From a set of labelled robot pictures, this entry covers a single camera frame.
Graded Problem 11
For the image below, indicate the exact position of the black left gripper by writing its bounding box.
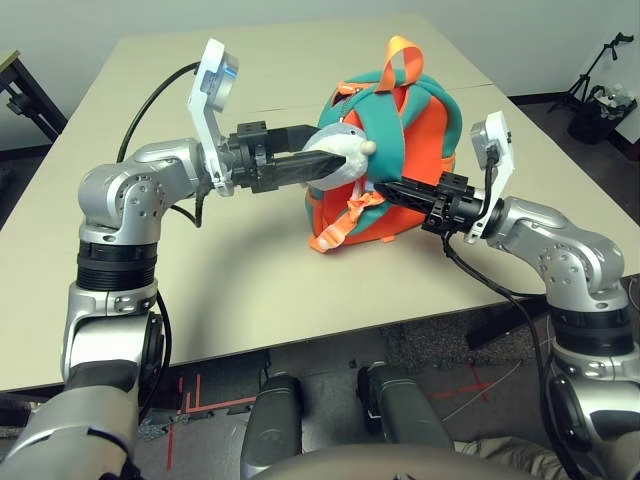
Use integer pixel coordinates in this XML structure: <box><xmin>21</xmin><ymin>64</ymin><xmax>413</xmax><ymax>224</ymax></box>
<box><xmin>219</xmin><ymin>121</ymin><xmax>349</xmax><ymax>194</ymax></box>

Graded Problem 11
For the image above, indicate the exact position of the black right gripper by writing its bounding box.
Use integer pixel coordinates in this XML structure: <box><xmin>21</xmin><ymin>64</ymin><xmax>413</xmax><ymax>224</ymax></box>
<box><xmin>374</xmin><ymin>172</ymin><xmax>485</xmax><ymax>234</ymax></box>

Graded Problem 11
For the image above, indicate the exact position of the teal and orange backpack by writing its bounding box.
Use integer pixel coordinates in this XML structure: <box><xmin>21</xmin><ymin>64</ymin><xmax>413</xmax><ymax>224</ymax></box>
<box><xmin>304</xmin><ymin>34</ymin><xmax>460</xmax><ymax>254</ymax></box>

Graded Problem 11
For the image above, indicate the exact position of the grey plush shark toy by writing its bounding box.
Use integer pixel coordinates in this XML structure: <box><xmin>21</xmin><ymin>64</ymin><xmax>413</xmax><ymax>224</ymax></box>
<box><xmin>299</xmin><ymin>123</ymin><xmax>377</xmax><ymax>192</ymax></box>

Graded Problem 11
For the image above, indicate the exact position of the black table foot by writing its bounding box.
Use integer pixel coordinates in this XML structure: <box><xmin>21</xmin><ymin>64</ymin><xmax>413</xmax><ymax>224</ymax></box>
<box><xmin>465</xmin><ymin>297</ymin><xmax>549</xmax><ymax>351</ymax></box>

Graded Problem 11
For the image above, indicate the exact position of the black trash bin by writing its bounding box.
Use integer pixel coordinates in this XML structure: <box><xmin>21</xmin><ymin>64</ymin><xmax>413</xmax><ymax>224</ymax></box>
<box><xmin>567</xmin><ymin>84</ymin><xmax>640</xmax><ymax>146</ymax></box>

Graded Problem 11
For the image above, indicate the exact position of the grey right robot thigh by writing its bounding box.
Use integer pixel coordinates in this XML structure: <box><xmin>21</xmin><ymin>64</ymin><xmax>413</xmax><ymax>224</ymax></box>
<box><xmin>357</xmin><ymin>362</ymin><xmax>456</xmax><ymax>451</ymax></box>

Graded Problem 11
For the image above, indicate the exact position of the grey robot thigh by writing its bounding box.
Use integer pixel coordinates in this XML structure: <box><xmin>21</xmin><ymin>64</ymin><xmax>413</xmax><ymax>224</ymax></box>
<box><xmin>357</xmin><ymin>362</ymin><xmax>456</xmax><ymax>451</ymax></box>
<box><xmin>239</xmin><ymin>372</ymin><xmax>305</xmax><ymax>479</ymax></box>

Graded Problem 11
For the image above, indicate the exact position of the black tripod stand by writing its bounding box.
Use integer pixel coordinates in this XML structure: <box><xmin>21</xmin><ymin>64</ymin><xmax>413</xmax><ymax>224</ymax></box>
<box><xmin>547</xmin><ymin>31</ymin><xmax>635</xmax><ymax>114</ymax></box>

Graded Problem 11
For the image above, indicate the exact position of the black framed side table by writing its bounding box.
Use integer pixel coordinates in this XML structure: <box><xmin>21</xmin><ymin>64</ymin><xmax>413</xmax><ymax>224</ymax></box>
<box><xmin>0</xmin><ymin>48</ymin><xmax>69</xmax><ymax>151</ymax></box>

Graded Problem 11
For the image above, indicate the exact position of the grey left robot thigh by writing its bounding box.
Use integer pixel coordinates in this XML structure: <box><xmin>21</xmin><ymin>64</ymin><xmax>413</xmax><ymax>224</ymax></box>
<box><xmin>239</xmin><ymin>372</ymin><xmax>305</xmax><ymax>479</ymax></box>

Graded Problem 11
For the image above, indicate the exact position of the grey robot torso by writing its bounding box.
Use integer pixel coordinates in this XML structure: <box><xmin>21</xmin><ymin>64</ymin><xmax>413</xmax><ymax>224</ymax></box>
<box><xmin>259</xmin><ymin>442</ymin><xmax>501</xmax><ymax>480</ymax></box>

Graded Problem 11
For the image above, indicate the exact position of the khaki trouser leg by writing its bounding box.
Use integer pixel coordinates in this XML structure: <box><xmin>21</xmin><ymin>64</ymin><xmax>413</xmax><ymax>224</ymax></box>
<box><xmin>452</xmin><ymin>434</ymin><xmax>569</xmax><ymax>480</ymax></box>

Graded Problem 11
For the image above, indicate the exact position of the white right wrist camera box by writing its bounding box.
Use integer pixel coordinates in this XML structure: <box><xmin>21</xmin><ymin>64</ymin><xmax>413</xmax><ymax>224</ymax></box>
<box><xmin>463</xmin><ymin>110</ymin><xmax>516</xmax><ymax>245</ymax></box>

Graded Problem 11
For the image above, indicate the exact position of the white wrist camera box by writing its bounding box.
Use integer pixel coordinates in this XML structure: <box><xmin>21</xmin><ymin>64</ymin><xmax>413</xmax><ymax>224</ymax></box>
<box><xmin>187</xmin><ymin>38</ymin><xmax>240</xmax><ymax>197</ymax></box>
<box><xmin>463</xmin><ymin>110</ymin><xmax>516</xmax><ymax>245</ymax></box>

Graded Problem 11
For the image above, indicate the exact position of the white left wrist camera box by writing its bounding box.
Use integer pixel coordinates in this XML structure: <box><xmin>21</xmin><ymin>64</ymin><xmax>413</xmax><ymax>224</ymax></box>
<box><xmin>187</xmin><ymin>38</ymin><xmax>240</xmax><ymax>197</ymax></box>

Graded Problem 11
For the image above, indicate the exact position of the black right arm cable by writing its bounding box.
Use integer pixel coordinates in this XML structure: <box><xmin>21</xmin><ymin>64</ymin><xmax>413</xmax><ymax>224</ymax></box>
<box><xmin>442</xmin><ymin>147</ymin><xmax>586</xmax><ymax>480</ymax></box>

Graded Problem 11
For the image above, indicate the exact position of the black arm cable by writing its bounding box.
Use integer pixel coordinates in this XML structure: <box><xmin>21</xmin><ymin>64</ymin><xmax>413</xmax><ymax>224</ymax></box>
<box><xmin>115</xmin><ymin>62</ymin><xmax>204</xmax><ymax>424</ymax></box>
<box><xmin>442</xmin><ymin>147</ymin><xmax>586</xmax><ymax>480</ymax></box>

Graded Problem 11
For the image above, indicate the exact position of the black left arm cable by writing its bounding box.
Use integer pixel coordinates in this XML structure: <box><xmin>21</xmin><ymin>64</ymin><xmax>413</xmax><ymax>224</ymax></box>
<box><xmin>115</xmin><ymin>62</ymin><xmax>204</xmax><ymax>424</ymax></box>

